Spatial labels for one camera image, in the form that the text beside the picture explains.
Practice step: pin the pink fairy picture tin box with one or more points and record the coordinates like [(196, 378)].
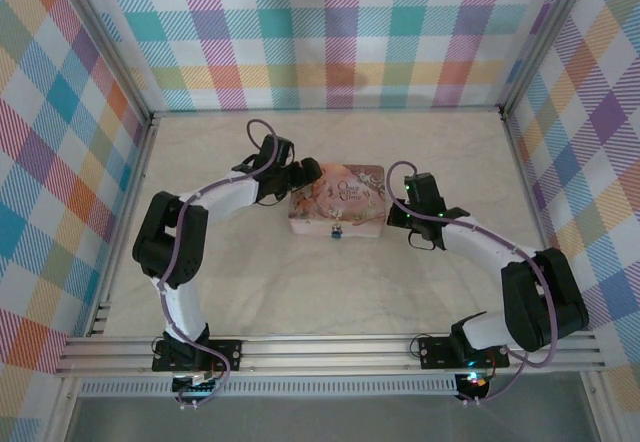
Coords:
[(350, 202)]

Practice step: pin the small blue toy figure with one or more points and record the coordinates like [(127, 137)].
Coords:
[(334, 232)]

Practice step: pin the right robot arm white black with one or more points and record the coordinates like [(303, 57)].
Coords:
[(480, 247)]

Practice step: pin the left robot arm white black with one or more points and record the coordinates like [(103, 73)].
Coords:
[(225, 197)]

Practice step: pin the aluminium frame rail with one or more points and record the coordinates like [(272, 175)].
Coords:
[(135, 192), (531, 197), (325, 110)]

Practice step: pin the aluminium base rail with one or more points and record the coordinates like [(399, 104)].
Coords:
[(325, 354)]

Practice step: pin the aluminium frame post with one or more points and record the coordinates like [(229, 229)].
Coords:
[(62, 412), (602, 412), (545, 32), (107, 47)]

